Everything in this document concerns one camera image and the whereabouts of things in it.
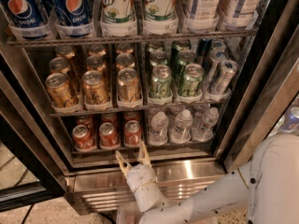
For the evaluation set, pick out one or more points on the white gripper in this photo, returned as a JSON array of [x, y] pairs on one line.
[[139, 175]]

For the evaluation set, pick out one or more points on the red coke can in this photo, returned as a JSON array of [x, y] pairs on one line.
[[108, 136], [132, 133], [132, 115], [83, 138]]

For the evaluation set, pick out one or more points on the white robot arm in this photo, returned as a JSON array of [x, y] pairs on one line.
[[267, 185]]

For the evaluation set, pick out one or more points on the front right gold can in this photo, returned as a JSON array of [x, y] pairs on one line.
[[128, 85]]

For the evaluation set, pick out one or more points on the front left green can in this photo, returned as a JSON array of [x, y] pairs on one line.
[[160, 82]]

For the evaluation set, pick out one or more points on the front middle gold can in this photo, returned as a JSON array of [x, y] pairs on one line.
[[95, 88]]

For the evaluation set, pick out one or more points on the front right green can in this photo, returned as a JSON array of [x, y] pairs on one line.
[[191, 80]]

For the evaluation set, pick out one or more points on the second row right gold can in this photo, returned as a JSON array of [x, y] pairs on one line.
[[125, 60]]

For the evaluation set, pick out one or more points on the second row gold can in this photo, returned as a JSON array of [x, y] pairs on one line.
[[61, 65], [96, 62], [125, 60]]

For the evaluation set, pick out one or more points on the stainless steel fridge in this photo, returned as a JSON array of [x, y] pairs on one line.
[[46, 164]]

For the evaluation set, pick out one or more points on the second row middle gold can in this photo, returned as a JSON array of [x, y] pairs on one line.
[[96, 62]]

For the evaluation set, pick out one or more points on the second row left green can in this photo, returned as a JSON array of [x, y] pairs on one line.
[[158, 57]]

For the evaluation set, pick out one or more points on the second row green can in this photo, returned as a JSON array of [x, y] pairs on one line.
[[158, 57], [183, 58]]

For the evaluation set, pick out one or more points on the front left gold can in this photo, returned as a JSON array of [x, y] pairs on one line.
[[60, 90]]

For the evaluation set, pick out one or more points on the second row right green can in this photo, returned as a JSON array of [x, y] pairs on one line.
[[183, 58]]

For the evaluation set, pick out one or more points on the front silver slim can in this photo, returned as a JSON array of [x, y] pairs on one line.
[[225, 73]]

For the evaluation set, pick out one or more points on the silver slim can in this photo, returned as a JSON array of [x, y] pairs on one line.
[[214, 58], [225, 73]]

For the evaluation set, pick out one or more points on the second row left gold can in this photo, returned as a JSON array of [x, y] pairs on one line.
[[61, 65]]

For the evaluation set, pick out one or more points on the blue can behind glass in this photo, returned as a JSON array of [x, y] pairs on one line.
[[291, 121]]

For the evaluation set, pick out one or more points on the left clear water bottle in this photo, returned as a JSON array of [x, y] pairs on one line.
[[158, 129]]

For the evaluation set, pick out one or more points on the clear water bottle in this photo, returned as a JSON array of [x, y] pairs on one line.
[[158, 129], [204, 129], [181, 132]]

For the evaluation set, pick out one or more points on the clear plastic bin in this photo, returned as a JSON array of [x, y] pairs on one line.
[[128, 213]]

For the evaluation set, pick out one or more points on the middle clear water bottle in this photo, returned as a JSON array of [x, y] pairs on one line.
[[181, 132]]

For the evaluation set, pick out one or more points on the right clear water bottle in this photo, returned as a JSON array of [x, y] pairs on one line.
[[204, 129]]

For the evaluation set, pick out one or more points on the left 7up bottle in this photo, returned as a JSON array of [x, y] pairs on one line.
[[118, 16]]

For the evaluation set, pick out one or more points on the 7up bottle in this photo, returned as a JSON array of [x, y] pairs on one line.
[[159, 17], [118, 16]]

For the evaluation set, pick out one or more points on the right 7up bottle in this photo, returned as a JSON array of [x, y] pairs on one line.
[[159, 17]]

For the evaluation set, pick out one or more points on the right blue pepsi bottle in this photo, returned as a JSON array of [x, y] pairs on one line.
[[74, 17]]

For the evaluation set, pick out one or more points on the blue pepsi bottle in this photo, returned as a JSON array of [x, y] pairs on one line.
[[74, 17], [26, 14]]

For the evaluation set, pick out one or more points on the left white labelled bottle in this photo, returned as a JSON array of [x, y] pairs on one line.
[[201, 15]]

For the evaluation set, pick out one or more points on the white labelled bottle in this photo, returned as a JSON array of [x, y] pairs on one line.
[[237, 14], [201, 15]]

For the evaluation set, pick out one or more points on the right white labelled bottle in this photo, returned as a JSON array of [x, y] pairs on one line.
[[237, 14]]

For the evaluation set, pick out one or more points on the left blue pepsi bottle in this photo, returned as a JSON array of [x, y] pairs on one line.
[[26, 14]]

